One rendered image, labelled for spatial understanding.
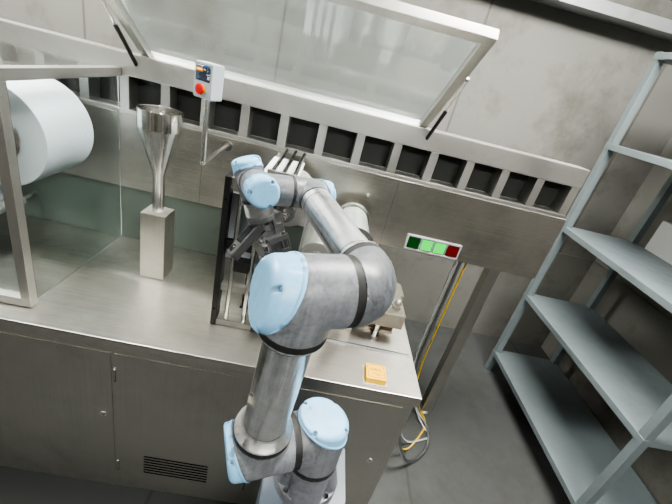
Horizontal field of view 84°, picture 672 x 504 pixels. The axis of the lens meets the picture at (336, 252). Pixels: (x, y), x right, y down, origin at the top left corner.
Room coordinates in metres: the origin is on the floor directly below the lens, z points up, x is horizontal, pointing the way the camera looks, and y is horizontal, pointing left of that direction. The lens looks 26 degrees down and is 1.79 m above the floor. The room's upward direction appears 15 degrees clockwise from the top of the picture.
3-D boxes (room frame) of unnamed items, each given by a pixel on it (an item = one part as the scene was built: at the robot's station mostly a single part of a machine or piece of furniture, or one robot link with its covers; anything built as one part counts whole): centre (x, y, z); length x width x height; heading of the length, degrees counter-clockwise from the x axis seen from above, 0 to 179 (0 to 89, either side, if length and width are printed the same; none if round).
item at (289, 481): (0.57, -0.07, 0.95); 0.15 x 0.15 x 0.10
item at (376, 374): (0.98, -0.23, 0.91); 0.07 x 0.07 x 0.02; 5
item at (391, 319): (1.37, -0.22, 1.00); 0.40 x 0.16 x 0.06; 5
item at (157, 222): (1.23, 0.67, 1.19); 0.14 x 0.14 x 0.57
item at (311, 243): (1.31, 0.08, 1.18); 0.26 x 0.12 x 0.12; 5
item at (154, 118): (1.23, 0.67, 1.50); 0.14 x 0.14 x 0.06
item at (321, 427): (0.57, -0.06, 1.07); 0.13 x 0.12 x 0.14; 118
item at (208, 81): (1.17, 0.50, 1.66); 0.07 x 0.07 x 0.10; 70
